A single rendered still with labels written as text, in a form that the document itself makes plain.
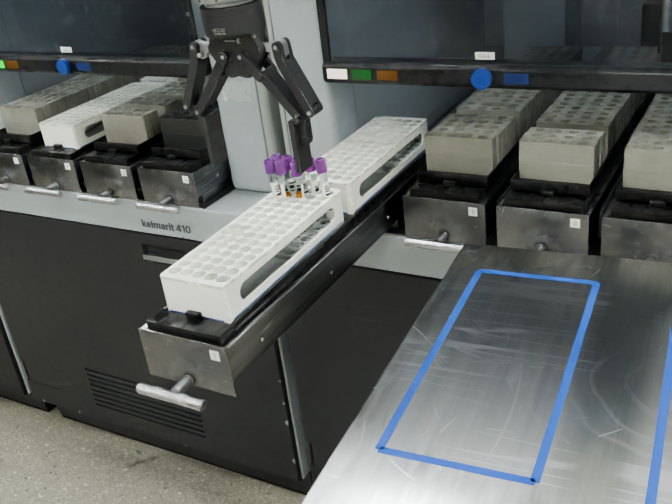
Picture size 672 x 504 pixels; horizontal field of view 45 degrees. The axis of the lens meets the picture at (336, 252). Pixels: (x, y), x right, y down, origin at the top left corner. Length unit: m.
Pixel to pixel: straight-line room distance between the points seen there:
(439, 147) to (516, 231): 0.19
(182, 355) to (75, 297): 0.93
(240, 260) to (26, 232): 0.98
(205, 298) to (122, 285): 0.81
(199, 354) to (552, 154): 0.60
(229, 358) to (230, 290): 0.08
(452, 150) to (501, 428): 0.62
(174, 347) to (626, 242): 0.63
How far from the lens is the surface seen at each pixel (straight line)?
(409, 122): 1.42
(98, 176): 1.66
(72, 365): 2.07
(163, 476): 2.06
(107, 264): 1.77
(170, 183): 1.54
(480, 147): 1.27
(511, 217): 1.21
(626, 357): 0.86
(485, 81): 1.21
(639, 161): 1.22
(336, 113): 1.39
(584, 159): 1.23
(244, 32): 0.99
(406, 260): 1.32
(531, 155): 1.25
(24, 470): 2.24
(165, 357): 1.02
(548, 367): 0.84
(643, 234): 1.17
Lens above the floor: 1.31
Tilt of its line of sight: 27 degrees down
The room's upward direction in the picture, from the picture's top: 7 degrees counter-clockwise
